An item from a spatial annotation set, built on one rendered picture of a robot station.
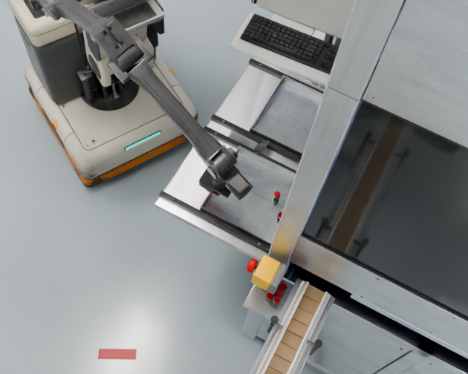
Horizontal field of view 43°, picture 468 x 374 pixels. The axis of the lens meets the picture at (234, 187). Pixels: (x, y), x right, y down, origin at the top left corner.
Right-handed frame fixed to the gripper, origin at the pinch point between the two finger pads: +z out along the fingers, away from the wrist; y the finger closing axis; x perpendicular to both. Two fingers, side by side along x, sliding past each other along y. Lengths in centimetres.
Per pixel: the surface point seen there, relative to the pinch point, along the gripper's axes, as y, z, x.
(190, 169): -11.3, 6.5, 5.8
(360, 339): 65, 17, -11
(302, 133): 14.4, 3.0, 37.9
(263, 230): 19.4, 2.6, -1.4
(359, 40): 15, -102, -13
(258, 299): 28.6, 1.9, -21.8
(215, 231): 6.6, 4.4, -9.5
